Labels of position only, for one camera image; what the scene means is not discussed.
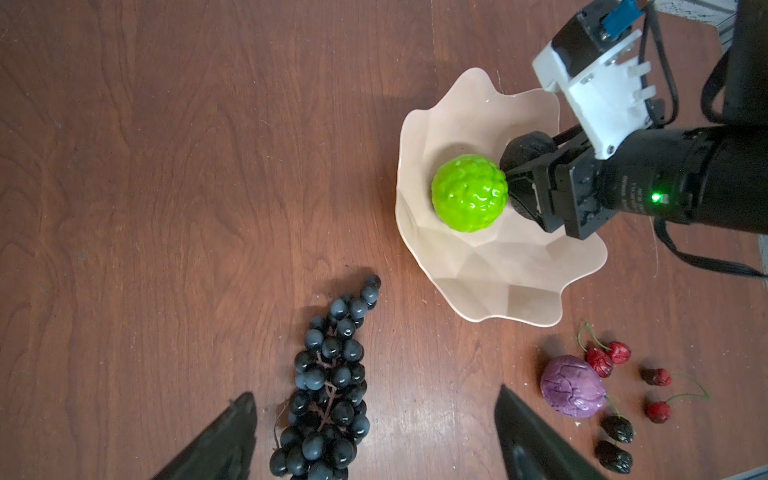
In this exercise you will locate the dark grape bunch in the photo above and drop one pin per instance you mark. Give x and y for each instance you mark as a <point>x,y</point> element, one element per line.
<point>327,413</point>

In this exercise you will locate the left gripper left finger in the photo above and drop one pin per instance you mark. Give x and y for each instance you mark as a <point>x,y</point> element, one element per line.
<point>224,450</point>

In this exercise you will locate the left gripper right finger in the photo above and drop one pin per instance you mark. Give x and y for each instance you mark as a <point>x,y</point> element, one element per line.
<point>530,448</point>

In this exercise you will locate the pink wavy fruit bowl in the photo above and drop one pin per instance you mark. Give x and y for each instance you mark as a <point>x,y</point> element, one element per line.
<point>512,270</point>

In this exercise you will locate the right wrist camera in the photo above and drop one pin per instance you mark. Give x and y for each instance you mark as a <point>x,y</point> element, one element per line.
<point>586,62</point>

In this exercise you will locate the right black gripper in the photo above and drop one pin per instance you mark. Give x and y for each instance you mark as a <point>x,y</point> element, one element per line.
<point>553,181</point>

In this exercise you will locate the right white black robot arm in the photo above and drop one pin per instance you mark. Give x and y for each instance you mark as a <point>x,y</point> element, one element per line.
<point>623,155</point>

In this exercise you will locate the dark cherry pair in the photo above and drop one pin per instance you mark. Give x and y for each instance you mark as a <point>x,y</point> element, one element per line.
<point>619,430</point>

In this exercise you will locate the green bumpy fruit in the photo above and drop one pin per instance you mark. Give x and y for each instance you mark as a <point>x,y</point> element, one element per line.
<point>469,193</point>

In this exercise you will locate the purple fig fruit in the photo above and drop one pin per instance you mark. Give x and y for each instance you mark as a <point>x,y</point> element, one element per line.
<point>571,387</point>

